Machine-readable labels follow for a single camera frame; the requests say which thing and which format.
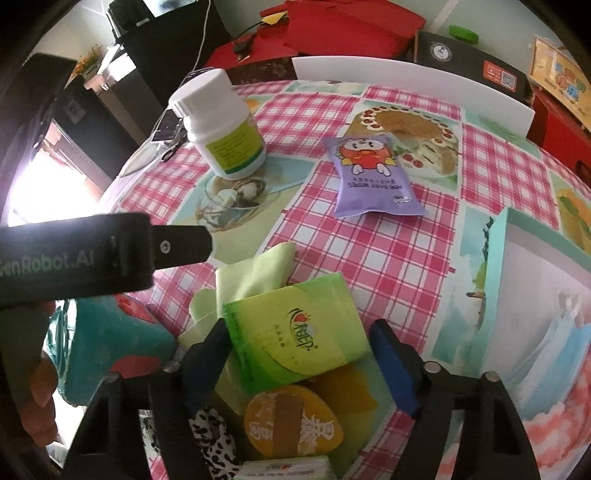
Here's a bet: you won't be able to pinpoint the flat red box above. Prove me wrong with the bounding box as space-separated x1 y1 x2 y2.
203 23 296 70

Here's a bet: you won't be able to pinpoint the yellow toy box with handle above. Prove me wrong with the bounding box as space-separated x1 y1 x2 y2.
529 37 591 116

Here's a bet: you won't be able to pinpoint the red gift box with handle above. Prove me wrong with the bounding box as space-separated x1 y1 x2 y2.
281 0 426 61

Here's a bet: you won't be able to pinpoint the teal plastic jewelry box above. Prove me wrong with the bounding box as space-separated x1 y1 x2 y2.
60 295 178 407

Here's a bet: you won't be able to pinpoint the person's left hand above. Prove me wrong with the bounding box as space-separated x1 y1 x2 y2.
18 302 58 448

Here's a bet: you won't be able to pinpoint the yellow artificial flowers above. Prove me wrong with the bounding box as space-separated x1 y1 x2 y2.
76 44 105 75

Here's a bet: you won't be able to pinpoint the leopard print scrunchie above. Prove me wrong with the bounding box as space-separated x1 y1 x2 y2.
189 406 241 480

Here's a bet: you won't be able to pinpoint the pink checked printed tablecloth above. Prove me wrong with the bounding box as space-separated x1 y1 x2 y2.
99 78 591 480

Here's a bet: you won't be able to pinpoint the white pill bottle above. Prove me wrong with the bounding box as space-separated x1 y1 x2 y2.
168 68 267 181

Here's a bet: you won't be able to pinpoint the black box with orange label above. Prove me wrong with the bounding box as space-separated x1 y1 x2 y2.
413 30 532 104

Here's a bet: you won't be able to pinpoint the white round pad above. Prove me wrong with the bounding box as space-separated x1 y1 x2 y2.
120 143 158 176

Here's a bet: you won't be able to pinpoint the white plastic board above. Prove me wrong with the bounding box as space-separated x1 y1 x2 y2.
292 56 536 138

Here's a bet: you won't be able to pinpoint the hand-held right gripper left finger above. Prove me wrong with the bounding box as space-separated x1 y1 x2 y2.
62 318 232 480

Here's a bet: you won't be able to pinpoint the light green cloth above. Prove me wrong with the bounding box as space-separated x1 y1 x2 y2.
178 242 296 416

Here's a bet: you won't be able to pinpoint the red carton box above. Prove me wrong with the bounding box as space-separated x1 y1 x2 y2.
526 90 591 185

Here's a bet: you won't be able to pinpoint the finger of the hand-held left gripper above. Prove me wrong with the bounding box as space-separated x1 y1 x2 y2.
150 225 215 269

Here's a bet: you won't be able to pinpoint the white charging cable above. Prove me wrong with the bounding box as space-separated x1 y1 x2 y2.
194 0 213 70

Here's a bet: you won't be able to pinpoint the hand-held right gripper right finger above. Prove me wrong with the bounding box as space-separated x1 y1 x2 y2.
369 318 541 480

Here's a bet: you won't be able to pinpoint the green white tissue pack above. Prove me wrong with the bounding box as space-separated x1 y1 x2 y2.
238 456 335 480

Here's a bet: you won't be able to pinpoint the teal white tray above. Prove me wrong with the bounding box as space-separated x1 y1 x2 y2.
480 207 591 480

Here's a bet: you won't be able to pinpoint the pink fluffy cloth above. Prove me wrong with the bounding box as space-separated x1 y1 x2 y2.
526 397 591 480

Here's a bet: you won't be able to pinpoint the yellow round foil container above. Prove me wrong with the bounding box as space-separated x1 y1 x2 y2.
243 387 345 462

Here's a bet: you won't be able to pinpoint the black cabinet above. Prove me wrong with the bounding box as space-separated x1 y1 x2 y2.
60 0 232 181

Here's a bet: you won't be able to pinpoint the purple wipes packet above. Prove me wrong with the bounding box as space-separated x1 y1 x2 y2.
322 135 426 217

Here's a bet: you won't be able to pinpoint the black smartphone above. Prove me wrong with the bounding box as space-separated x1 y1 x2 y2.
152 111 185 141

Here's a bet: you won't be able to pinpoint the blue face mask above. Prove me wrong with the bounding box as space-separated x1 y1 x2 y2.
517 291 591 416

